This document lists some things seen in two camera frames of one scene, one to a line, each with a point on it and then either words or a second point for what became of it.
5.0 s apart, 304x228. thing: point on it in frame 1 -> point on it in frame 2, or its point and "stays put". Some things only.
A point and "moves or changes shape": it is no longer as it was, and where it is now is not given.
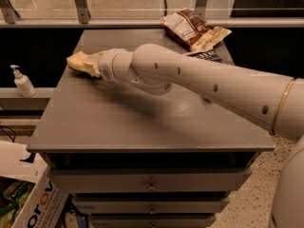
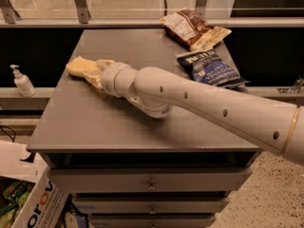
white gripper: (105, 64) -> (108, 77)
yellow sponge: (76, 62) moves or changes shape
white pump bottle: (23, 84) stays put
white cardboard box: (47, 203) stays put
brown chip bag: (191, 29) stays put
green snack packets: (13, 194) stays put
